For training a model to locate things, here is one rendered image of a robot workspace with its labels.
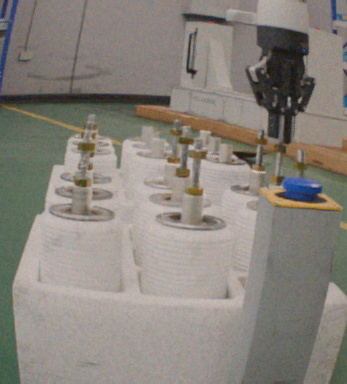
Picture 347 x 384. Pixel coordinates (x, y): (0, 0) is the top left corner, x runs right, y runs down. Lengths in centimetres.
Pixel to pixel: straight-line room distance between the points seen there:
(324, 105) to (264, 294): 358
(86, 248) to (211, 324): 15
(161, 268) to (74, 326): 12
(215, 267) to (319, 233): 19
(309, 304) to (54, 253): 29
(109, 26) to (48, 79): 83
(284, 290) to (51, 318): 26
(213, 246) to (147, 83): 679
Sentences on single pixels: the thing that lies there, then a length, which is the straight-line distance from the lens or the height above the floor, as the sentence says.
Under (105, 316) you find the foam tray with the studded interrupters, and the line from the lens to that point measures 79.
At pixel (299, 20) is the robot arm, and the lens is 94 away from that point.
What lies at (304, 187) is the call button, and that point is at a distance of 66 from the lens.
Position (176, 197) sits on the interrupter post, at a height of 26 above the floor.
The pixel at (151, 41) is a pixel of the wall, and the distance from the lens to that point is 757.
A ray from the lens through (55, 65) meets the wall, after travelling 721.
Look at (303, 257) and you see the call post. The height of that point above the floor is 27.
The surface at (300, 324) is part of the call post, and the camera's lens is 68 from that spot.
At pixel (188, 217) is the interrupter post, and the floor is 26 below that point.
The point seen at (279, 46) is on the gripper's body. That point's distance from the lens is 93.
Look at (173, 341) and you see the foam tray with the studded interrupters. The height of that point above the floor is 13.
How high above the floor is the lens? 42
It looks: 9 degrees down
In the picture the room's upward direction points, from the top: 5 degrees clockwise
